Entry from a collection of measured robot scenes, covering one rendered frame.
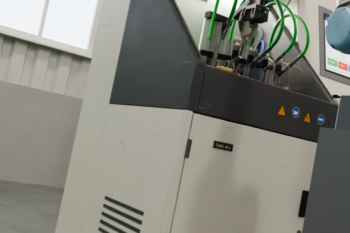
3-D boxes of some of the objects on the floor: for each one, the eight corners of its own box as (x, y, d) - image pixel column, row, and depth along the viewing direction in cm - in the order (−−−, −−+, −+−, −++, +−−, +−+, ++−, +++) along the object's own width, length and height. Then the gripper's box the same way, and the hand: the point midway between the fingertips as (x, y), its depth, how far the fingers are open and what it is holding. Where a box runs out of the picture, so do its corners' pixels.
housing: (69, 296, 212) (142, -61, 225) (45, 274, 236) (113, -47, 249) (309, 299, 287) (354, 31, 299) (273, 283, 310) (316, 35, 323)
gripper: (257, -13, 203) (247, 41, 201) (274, -5, 208) (264, 47, 206) (242, -10, 210) (233, 42, 208) (259, -3, 215) (250, 48, 213)
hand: (244, 42), depth 210 cm, fingers closed
